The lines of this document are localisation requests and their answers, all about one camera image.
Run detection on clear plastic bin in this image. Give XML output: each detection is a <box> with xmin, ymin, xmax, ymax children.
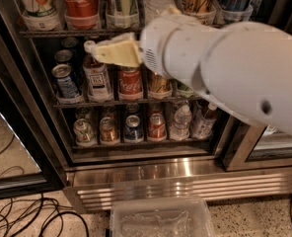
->
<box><xmin>109</xmin><ymin>197</ymin><xmax>216</xmax><ymax>237</ymax></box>

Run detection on open glass fridge door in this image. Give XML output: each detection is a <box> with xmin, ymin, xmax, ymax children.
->
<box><xmin>0</xmin><ymin>79</ymin><xmax>63</xmax><ymax>199</ymax></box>

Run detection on blue can bottom shelf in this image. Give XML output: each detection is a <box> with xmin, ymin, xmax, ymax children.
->
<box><xmin>124</xmin><ymin>115</ymin><xmax>144</xmax><ymax>143</ymax></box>

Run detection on white green can bottom shelf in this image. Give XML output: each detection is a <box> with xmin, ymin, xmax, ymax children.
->
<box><xmin>73</xmin><ymin>118</ymin><xmax>97</xmax><ymax>147</ymax></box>

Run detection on tea bottle bottom shelf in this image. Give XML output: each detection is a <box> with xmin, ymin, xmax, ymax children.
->
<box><xmin>191</xmin><ymin>103</ymin><xmax>217</xmax><ymax>140</ymax></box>

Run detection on red can bottom shelf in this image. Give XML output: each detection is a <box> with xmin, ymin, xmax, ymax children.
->
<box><xmin>148</xmin><ymin>114</ymin><xmax>167</xmax><ymax>141</ymax></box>

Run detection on orange can bottom shelf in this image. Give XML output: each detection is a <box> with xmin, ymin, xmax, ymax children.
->
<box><xmin>100</xmin><ymin>117</ymin><xmax>119</xmax><ymax>145</ymax></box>

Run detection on red coke can middle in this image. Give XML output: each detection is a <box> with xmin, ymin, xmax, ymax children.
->
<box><xmin>118</xmin><ymin>67</ymin><xmax>143</xmax><ymax>100</ymax></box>

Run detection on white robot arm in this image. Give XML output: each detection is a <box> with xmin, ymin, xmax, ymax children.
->
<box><xmin>84</xmin><ymin>6</ymin><xmax>292</xmax><ymax>135</ymax></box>

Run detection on stainless fridge base grille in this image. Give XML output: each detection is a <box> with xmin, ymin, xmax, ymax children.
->
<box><xmin>64</xmin><ymin>157</ymin><xmax>292</xmax><ymax>213</ymax></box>

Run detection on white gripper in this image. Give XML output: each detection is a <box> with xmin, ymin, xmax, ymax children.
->
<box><xmin>83</xmin><ymin>4</ymin><xmax>193</xmax><ymax>79</ymax></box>

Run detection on brown tea bottle white cap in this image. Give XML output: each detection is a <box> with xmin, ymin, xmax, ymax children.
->
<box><xmin>83</xmin><ymin>53</ymin><xmax>112</xmax><ymax>102</ymax></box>

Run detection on right glass fridge door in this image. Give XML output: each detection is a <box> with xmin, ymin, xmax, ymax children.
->
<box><xmin>222</xmin><ymin>118</ymin><xmax>292</xmax><ymax>171</ymax></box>

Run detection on green can middle shelf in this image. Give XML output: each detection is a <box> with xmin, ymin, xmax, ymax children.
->
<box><xmin>177</xmin><ymin>81</ymin><xmax>194</xmax><ymax>98</ymax></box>

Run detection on gold can middle shelf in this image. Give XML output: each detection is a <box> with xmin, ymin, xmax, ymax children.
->
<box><xmin>148</xmin><ymin>72</ymin><xmax>173</xmax><ymax>99</ymax></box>

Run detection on water bottle bottom shelf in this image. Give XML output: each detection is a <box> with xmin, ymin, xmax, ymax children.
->
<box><xmin>170</xmin><ymin>105</ymin><xmax>192</xmax><ymax>140</ymax></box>

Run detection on red coca cola can top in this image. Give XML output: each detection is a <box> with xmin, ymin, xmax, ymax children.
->
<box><xmin>64</xmin><ymin>0</ymin><xmax>99</xmax><ymax>30</ymax></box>

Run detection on black cables on floor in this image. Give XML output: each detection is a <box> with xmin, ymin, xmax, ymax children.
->
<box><xmin>0</xmin><ymin>195</ymin><xmax>90</xmax><ymax>237</ymax></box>

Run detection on blue pepsi can middle shelf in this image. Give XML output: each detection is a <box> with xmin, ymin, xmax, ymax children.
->
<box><xmin>51</xmin><ymin>64</ymin><xmax>84</xmax><ymax>104</ymax></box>

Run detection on gold tall can top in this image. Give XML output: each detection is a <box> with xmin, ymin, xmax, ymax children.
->
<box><xmin>181</xmin><ymin>0</ymin><xmax>216</xmax><ymax>25</ymax></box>

